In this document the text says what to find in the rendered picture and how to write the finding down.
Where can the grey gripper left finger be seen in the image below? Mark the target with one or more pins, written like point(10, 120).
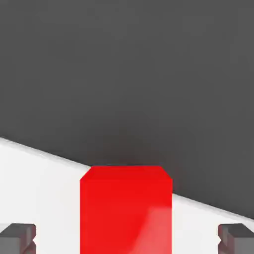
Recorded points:
point(15, 238)

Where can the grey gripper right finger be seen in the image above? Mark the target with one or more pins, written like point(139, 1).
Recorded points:
point(238, 240)

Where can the small red cube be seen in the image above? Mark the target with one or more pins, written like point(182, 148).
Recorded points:
point(123, 214)

